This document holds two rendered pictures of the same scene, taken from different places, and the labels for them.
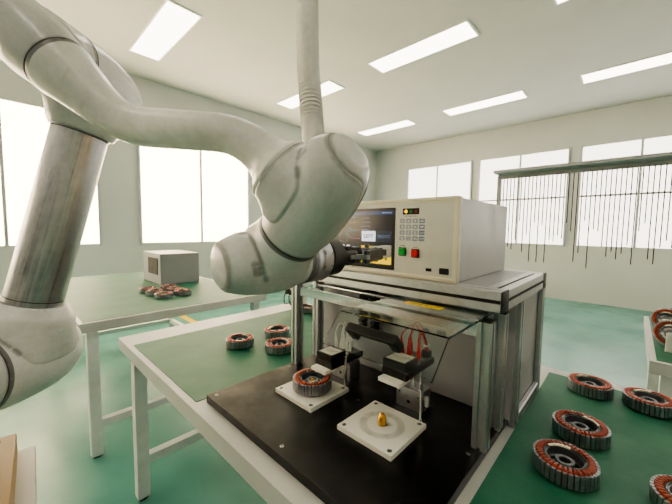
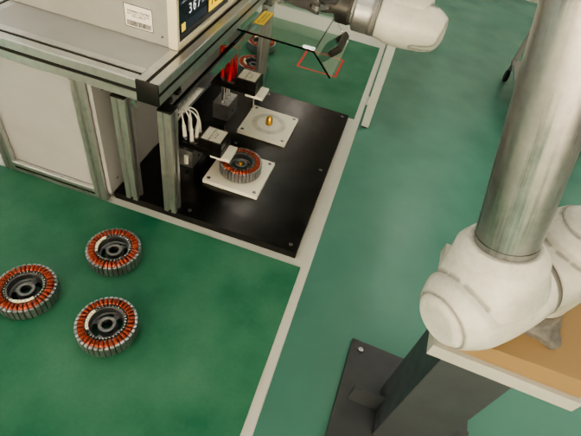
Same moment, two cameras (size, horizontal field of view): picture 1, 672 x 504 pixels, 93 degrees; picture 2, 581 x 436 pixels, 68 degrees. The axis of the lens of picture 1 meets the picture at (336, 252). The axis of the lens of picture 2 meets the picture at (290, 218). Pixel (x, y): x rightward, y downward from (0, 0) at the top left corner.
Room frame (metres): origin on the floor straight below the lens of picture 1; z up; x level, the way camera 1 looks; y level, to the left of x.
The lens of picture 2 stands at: (1.26, 0.87, 1.56)
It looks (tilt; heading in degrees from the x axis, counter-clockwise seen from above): 46 degrees down; 234
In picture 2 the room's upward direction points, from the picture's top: 13 degrees clockwise
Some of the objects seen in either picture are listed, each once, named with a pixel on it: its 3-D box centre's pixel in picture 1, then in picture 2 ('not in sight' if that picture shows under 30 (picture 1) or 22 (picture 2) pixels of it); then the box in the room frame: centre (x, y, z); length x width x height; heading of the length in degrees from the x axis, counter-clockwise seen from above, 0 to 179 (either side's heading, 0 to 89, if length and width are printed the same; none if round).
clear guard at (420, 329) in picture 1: (415, 325); (285, 33); (0.67, -0.17, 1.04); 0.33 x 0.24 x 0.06; 137
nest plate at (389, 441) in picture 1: (381, 426); (268, 125); (0.71, -0.11, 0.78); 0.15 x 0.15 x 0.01; 47
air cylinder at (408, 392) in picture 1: (413, 394); (225, 105); (0.82, -0.21, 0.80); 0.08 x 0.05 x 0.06; 47
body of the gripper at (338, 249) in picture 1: (336, 255); (335, 3); (0.65, 0.00, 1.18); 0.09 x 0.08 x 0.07; 137
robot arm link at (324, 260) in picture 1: (309, 258); (365, 12); (0.60, 0.05, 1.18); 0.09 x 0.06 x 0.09; 47
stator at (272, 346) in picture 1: (279, 345); (114, 252); (1.23, 0.22, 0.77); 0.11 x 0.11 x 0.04
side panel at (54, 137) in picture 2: not in sight; (42, 127); (1.31, -0.06, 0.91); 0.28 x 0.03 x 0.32; 137
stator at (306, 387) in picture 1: (312, 381); (240, 164); (0.88, 0.06, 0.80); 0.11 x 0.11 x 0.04
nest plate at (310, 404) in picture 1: (312, 389); (239, 171); (0.88, 0.06, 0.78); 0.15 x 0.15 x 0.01; 47
